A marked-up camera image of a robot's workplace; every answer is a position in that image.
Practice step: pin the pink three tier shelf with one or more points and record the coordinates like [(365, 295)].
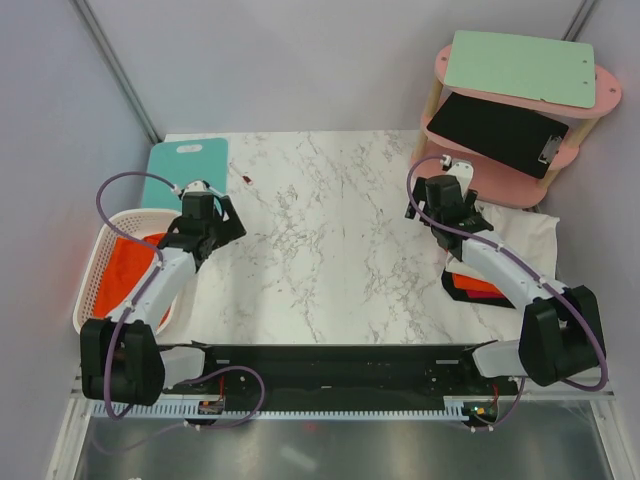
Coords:
[(508, 184)]

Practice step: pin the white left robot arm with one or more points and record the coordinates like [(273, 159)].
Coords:
[(120, 358)]

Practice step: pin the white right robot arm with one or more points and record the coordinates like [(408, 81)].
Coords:
[(561, 338)]

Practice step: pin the white plastic basket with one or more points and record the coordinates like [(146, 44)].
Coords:
[(145, 224)]

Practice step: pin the white cable duct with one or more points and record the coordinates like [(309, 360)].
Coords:
[(175, 408)]

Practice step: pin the mint green board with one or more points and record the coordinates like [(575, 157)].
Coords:
[(533, 68)]

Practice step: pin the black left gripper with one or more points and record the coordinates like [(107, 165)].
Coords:
[(231, 228)]

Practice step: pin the teal cutting board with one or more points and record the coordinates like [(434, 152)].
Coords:
[(181, 163)]

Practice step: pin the orange t shirt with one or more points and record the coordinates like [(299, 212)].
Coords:
[(128, 263)]

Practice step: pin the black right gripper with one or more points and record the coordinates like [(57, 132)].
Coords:
[(418, 194)]

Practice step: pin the black clipboard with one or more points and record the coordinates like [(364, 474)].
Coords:
[(519, 138)]

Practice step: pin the red capped pen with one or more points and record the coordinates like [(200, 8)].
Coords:
[(245, 177)]

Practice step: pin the folded stacked shirts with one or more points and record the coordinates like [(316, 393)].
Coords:
[(466, 289)]

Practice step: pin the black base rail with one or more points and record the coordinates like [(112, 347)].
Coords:
[(344, 377)]

